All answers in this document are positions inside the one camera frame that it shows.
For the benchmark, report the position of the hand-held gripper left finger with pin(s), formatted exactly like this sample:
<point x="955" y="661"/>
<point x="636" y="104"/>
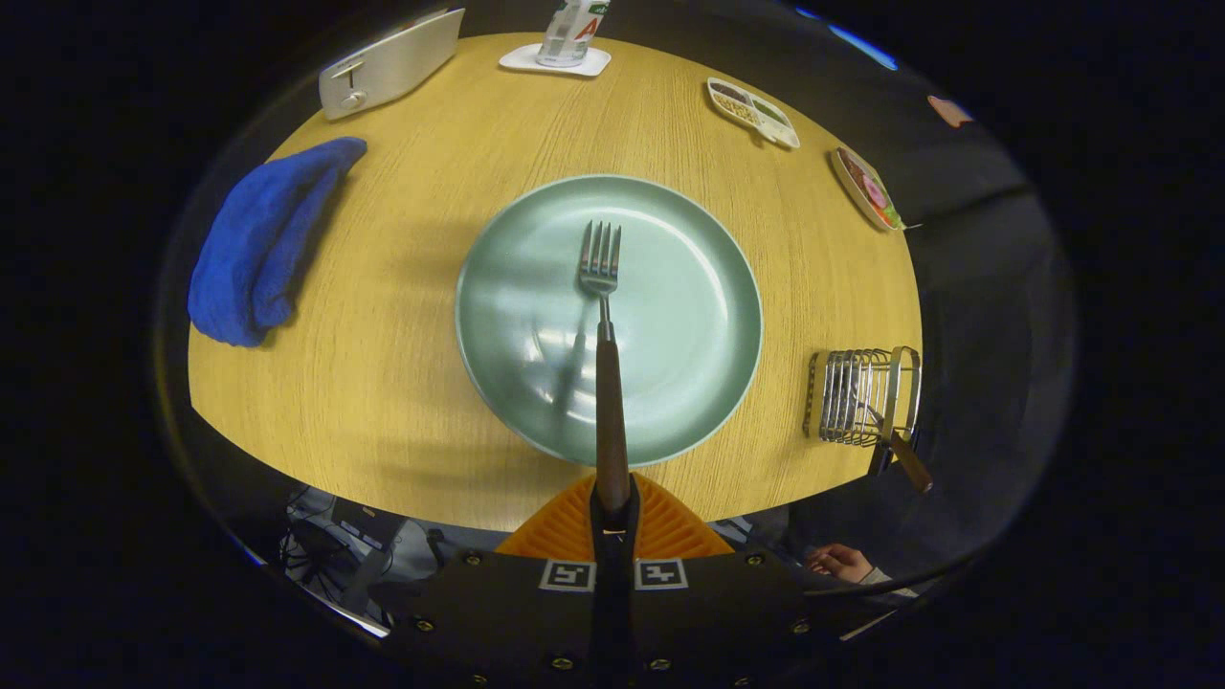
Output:
<point x="598" y="574"/>

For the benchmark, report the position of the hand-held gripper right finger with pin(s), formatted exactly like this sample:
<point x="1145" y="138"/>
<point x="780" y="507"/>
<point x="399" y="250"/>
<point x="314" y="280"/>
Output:
<point x="629" y="574"/>

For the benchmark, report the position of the pale green plate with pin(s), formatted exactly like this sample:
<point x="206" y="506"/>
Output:
<point x="679" y="316"/>

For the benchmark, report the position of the plate of toy food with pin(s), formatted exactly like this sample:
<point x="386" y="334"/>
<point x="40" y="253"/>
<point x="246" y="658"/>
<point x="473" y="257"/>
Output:
<point x="869" y="189"/>

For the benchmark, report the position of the blue cloth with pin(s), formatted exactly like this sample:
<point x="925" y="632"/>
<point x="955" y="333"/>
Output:
<point x="258" y="249"/>

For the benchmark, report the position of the white divided snack tray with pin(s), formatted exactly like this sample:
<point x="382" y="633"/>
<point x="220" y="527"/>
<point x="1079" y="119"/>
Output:
<point x="754" y="112"/>

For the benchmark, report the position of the white square coaster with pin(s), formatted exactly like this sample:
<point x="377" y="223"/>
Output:
<point x="522" y="59"/>

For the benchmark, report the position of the small white drink bottle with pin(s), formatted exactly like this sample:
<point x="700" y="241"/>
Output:
<point x="572" y="33"/>

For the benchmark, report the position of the white toaster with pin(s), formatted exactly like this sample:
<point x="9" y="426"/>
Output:
<point x="392" y="67"/>

